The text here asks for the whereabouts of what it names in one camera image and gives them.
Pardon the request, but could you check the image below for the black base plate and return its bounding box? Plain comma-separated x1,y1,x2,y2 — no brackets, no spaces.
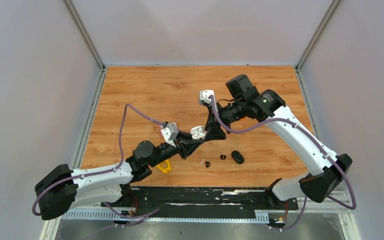
109,186,299,219

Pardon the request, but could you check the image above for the white earbud charging case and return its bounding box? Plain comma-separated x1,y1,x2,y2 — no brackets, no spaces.
190,125,207,140

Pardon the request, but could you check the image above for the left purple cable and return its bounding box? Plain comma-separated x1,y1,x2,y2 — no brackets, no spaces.
31,103,166,229

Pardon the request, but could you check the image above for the yellow triangular plastic piece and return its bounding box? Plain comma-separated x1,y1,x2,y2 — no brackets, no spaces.
156,159,172,174

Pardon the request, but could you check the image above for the black earbud case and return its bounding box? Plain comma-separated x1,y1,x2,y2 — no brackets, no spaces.
231,150,245,164

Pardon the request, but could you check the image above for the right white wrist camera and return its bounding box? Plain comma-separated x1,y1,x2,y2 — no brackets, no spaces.
198,89,215,106

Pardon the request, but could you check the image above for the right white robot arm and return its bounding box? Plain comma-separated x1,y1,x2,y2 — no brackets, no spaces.
198,74,353,209

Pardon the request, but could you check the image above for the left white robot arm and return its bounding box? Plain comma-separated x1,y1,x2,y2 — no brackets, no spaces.
31,128,209,220

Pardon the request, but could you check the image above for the pink snack packet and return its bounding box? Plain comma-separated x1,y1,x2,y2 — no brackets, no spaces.
158,125,164,139

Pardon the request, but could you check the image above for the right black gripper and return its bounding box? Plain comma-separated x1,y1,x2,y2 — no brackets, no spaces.
204,98,246,141

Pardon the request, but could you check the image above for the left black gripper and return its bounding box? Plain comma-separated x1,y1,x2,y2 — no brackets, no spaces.
148,128,206,168

